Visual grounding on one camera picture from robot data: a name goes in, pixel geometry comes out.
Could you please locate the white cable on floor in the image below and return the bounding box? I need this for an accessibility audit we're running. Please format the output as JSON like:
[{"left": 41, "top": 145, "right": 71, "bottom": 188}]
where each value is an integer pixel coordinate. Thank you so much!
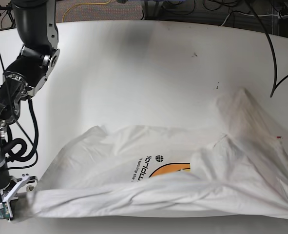
[{"left": 220, "top": 11, "right": 280, "bottom": 27}]

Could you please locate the white power strip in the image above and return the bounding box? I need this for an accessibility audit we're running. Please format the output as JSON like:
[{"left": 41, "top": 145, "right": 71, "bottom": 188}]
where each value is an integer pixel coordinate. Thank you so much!
[{"left": 278, "top": 7, "right": 288, "bottom": 20}]

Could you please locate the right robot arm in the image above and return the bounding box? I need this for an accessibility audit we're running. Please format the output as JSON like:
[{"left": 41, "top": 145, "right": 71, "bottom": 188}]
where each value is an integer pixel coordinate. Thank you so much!
[{"left": 0, "top": 0, "right": 60, "bottom": 201}]

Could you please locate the white printed T-shirt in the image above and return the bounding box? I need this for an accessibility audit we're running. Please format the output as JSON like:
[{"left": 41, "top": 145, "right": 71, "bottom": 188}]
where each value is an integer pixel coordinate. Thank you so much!
[{"left": 27, "top": 89, "right": 288, "bottom": 219}]

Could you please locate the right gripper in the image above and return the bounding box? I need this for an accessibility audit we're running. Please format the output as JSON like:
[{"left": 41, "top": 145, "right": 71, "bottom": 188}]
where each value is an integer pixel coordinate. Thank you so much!
[{"left": 0, "top": 156, "right": 39, "bottom": 204}]

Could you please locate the black hanging cable right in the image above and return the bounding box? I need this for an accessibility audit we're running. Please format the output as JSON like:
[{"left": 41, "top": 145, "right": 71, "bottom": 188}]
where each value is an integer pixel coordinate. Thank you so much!
[{"left": 246, "top": 0, "right": 288, "bottom": 98}]

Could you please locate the wrist camera board right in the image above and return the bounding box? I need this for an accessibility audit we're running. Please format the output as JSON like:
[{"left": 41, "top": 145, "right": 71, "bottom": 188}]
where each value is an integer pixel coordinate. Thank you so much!
[{"left": 0, "top": 202, "right": 14, "bottom": 221}]

